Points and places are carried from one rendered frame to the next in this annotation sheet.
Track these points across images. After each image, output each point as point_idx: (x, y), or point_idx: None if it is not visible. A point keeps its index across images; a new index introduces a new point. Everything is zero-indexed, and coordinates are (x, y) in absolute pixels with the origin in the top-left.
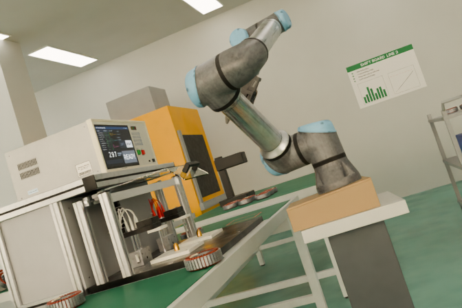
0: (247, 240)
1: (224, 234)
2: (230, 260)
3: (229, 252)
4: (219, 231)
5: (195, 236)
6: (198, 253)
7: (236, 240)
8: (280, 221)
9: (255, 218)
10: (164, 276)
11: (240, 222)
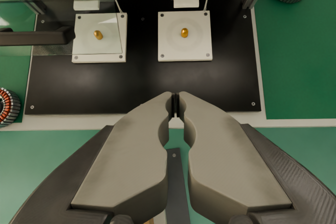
0: (99, 128)
1: (154, 80)
2: (20, 130)
3: (42, 122)
4: (196, 60)
5: (196, 23)
6: (2, 98)
7: (100, 114)
8: (299, 127)
9: (243, 104)
10: (15, 61)
11: (254, 76)
